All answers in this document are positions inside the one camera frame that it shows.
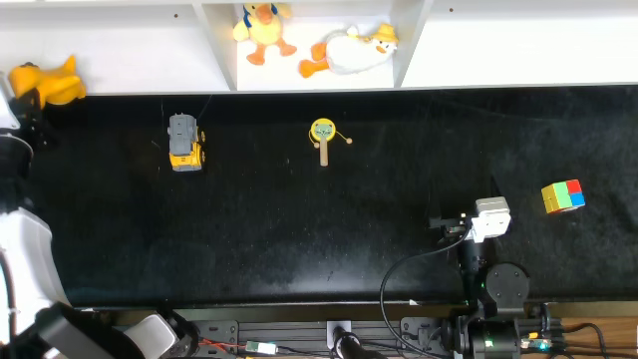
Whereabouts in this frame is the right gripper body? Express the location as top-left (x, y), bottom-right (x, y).
top-left (429, 213), bottom-right (474, 240)

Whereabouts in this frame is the yellow rubber duck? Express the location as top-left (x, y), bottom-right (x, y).
top-left (8, 54), bottom-right (88, 110)

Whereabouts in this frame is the many-coloured puzzle cube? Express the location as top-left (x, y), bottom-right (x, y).
top-left (540, 179), bottom-right (587, 215)

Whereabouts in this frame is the yellow wooden rattle drum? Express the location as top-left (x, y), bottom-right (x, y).
top-left (308, 117), bottom-right (354, 168)

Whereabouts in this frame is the white shelf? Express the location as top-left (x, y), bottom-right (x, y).
top-left (0, 0), bottom-right (638, 96)

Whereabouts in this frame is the white plush duck yellow hat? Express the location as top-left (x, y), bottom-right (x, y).
top-left (298, 22), bottom-right (400, 80)

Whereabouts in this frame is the grey and yellow toy truck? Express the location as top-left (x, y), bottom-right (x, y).
top-left (166, 113), bottom-right (207, 174)

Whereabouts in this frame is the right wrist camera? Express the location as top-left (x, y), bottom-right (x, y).
top-left (472, 195), bottom-right (512, 244)

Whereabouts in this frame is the black cable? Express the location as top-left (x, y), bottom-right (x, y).
top-left (379, 226), bottom-right (473, 359)

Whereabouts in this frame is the mounting rail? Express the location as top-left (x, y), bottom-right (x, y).
top-left (191, 316), bottom-right (609, 359)

